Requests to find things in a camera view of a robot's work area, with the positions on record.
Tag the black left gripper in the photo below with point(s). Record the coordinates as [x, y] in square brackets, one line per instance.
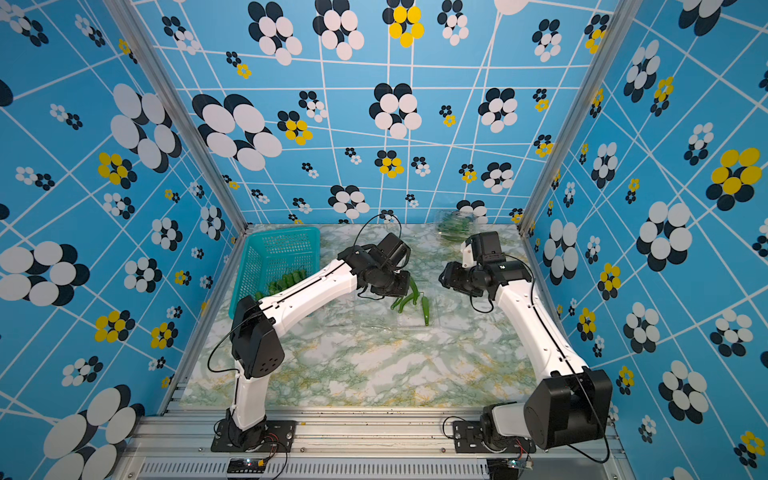
[403, 289]

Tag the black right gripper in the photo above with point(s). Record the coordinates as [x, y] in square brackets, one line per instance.
[453, 270]

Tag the clear clamshell with peppers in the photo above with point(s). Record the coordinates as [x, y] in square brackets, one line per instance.
[454, 227]
[415, 309]

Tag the clear clamshell with peppers back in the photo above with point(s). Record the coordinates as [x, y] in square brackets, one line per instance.
[454, 227]

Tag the green peppers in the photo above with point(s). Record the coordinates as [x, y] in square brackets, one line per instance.
[282, 283]

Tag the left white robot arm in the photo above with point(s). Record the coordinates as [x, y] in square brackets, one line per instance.
[259, 325]

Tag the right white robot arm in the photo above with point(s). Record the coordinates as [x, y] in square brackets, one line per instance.
[571, 401]

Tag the teal plastic basket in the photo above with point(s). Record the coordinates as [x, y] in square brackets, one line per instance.
[270, 254]

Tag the left controller board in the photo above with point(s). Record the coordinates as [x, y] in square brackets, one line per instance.
[246, 468]

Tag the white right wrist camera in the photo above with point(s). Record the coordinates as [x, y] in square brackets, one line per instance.
[468, 257]

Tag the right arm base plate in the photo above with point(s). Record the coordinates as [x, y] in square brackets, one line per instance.
[470, 438]

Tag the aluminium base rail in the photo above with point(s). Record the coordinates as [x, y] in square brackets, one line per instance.
[352, 443]

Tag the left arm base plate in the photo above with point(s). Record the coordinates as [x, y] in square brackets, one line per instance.
[282, 435]

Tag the aluminium frame post right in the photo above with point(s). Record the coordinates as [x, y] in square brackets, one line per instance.
[621, 21]

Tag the aluminium frame post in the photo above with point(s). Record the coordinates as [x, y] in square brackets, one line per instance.
[127, 20]
[621, 21]

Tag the aluminium frame post left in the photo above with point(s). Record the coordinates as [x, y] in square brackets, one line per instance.
[127, 20]

